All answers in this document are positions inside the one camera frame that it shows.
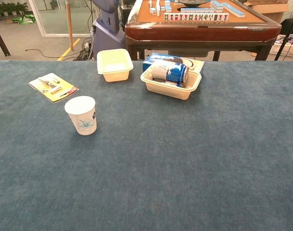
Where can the wooden pole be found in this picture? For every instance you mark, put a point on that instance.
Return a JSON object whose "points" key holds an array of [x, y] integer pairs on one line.
{"points": [[70, 24]]}

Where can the brown mahjong table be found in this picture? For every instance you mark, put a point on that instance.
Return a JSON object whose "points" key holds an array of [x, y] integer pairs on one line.
{"points": [[197, 32]]}

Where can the black slanted table leg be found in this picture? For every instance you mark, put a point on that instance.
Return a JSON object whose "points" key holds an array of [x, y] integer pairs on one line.
{"points": [[0, 41]]}

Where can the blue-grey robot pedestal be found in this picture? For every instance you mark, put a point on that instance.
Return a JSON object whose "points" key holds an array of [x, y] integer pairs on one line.
{"points": [[108, 36]]}

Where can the empty cream plastic tray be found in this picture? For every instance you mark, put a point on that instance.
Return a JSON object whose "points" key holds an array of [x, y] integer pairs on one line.
{"points": [[114, 65]]}

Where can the standing mahjong tile row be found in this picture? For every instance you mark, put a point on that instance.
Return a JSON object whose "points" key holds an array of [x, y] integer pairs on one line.
{"points": [[197, 16]]}

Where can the cardboard box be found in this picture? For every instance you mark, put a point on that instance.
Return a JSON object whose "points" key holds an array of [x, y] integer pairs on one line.
{"points": [[271, 9]]}

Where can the white plastic basket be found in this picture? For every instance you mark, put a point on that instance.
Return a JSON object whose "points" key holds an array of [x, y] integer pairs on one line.
{"points": [[291, 51]]}

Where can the row of potted plants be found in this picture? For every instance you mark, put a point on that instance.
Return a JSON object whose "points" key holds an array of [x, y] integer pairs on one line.
{"points": [[9, 7]]}

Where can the black tripod stand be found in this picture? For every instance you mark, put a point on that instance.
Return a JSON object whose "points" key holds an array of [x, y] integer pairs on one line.
{"points": [[285, 38]]}

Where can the green bag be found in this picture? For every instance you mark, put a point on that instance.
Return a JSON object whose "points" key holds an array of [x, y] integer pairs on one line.
{"points": [[24, 19]]}

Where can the white paper cup blue flower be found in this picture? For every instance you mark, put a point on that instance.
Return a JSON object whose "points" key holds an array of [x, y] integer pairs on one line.
{"points": [[82, 120]]}

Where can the cream plastic tray with cookies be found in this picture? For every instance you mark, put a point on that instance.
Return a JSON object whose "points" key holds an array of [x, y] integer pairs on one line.
{"points": [[170, 91]]}

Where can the blue cookie roll pack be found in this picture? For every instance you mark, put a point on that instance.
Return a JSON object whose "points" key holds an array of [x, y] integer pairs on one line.
{"points": [[173, 71]]}

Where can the blue felt table mat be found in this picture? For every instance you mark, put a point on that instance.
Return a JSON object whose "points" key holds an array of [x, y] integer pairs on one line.
{"points": [[161, 156]]}

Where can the blue cookie box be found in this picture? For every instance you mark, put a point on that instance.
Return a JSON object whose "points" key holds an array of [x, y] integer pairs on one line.
{"points": [[156, 57]]}

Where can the razor blister pack yellow card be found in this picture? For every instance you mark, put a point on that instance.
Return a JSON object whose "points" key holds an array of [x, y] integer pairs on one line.
{"points": [[52, 86]]}

